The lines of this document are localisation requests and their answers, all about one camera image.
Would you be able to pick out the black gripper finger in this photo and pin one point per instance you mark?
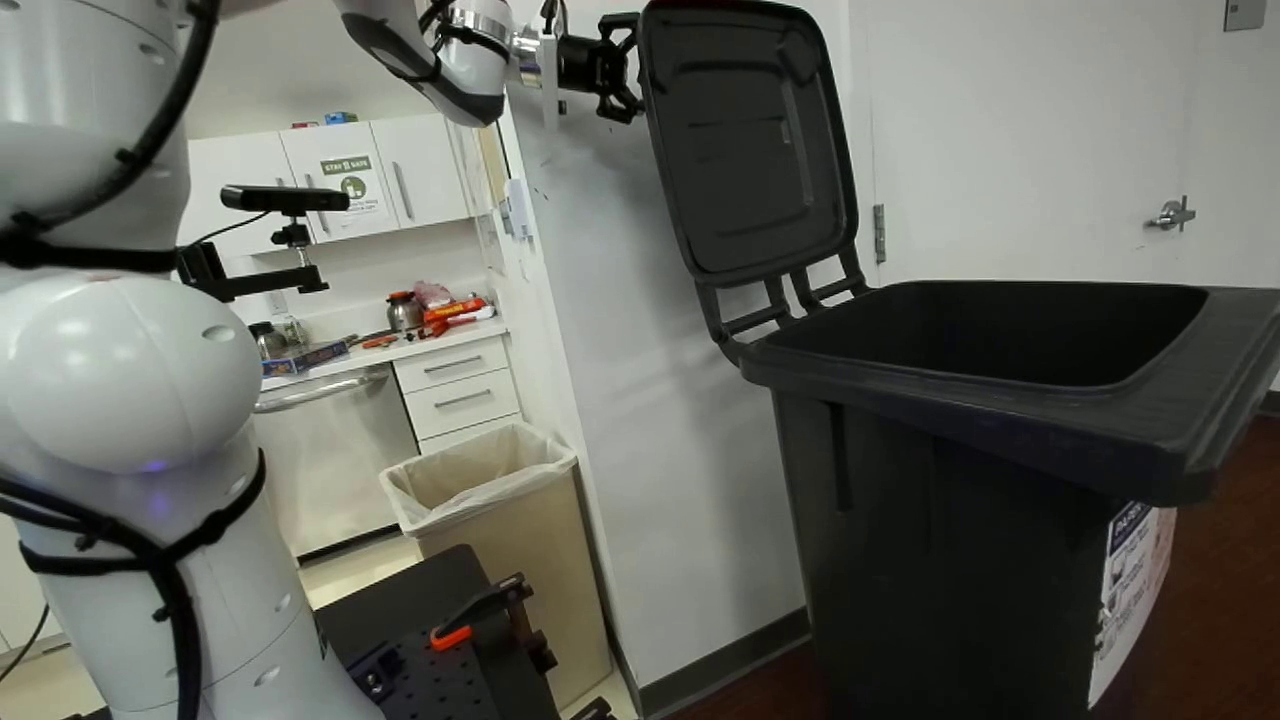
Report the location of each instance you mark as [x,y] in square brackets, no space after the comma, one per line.
[621,32]
[621,100]

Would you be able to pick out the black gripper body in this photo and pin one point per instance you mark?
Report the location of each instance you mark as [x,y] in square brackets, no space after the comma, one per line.
[580,67]

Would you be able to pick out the black bin lid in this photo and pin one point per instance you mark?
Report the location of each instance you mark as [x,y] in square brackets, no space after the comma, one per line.
[747,147]

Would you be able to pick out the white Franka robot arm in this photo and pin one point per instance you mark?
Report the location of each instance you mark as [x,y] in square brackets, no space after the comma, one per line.
[120,373]

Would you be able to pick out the tan trash bin with liner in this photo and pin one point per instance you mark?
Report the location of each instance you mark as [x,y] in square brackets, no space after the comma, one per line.
[514,534]

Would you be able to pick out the black wheelie bin body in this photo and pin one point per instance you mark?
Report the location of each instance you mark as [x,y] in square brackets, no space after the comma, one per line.
[961,562]

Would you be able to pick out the white bin instruction sticker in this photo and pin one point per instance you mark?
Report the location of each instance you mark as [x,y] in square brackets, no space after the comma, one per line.
[1129,603]

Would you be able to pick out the white paper tag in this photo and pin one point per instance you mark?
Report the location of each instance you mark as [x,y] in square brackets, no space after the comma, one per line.
[551,92]

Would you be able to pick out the papers on partition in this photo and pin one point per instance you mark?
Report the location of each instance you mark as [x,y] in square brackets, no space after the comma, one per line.
[505,203]

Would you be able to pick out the white upper cabinets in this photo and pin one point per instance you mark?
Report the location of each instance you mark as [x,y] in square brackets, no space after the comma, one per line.
[401,181]

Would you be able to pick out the green cabinet label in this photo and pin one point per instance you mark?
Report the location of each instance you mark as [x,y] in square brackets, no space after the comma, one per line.
[344,171]

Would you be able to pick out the red snack package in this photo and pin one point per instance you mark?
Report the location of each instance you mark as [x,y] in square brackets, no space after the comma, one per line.
[448,315]

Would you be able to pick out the metal door latch plate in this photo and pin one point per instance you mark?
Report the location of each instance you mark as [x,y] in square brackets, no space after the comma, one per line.
[879,232]

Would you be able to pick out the silver jar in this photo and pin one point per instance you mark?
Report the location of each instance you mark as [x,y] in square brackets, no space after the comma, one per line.
[401,316]

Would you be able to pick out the white drawer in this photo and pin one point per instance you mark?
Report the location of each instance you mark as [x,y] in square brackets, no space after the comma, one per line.
[452,363]
[461,407]

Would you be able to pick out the white countertop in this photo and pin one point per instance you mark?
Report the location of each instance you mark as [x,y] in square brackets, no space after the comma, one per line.
[385,354]

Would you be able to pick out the silver kettle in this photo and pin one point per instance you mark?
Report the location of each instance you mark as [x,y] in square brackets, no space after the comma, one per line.
[279,345]

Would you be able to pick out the stainless steel dishwasher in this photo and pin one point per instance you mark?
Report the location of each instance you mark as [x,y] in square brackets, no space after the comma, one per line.
[340,464]

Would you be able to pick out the black perforated workbench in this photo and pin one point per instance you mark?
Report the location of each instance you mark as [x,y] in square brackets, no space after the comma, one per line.
[401,655]

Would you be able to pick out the black stereo camera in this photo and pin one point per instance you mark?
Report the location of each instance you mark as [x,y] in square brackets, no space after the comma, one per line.
[285,203]

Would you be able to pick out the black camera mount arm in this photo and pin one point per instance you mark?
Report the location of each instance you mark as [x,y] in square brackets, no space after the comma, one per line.
[265,277]

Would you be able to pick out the grey wall plate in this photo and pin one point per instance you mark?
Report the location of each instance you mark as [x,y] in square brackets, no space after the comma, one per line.
[1243,13]

